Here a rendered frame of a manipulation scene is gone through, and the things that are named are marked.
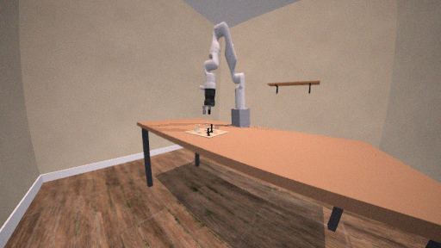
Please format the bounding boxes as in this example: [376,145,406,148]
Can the brown and cream chessboard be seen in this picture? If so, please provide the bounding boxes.
[186,128,227,139]

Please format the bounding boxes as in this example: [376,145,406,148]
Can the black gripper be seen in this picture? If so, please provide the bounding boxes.
[199,81,215,115]

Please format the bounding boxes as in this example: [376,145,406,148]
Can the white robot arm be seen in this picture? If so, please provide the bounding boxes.
[203,22,245,109]

